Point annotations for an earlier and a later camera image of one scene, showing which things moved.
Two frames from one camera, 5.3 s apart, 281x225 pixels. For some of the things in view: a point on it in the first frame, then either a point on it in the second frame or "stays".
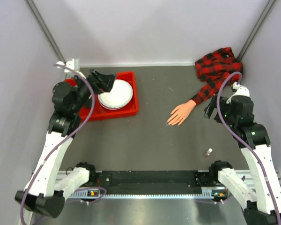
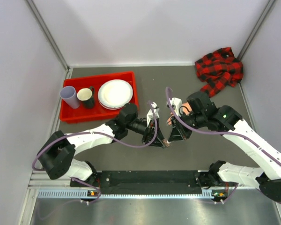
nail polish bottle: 208,153 to 166,142
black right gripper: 209,109 to 178,132
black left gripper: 106,81 to 150,133
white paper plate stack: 120,95 stays
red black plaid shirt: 211,70 stays
